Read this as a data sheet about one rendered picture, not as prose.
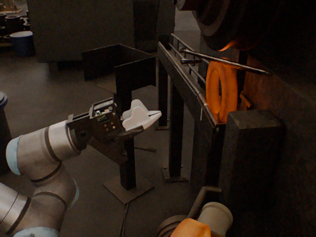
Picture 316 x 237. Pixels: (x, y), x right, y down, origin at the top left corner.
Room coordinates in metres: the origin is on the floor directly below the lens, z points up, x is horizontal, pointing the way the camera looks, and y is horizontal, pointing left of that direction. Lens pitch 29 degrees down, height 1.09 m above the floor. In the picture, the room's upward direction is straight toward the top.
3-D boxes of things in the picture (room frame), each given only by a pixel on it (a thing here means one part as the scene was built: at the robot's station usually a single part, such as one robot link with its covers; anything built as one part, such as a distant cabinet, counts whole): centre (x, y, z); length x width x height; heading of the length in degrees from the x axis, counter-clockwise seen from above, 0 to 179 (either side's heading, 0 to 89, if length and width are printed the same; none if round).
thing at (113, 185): (1.23, 0.17, 0.36); 0.26 x 0.20 x 0.72; 41
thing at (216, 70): (0.76, -0.17, 0.75); 0.18 x 0.03 x 0.18; 7
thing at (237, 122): (0.53, -0.20, 0.68); 0.11 x 0.08 x 0.24; 96
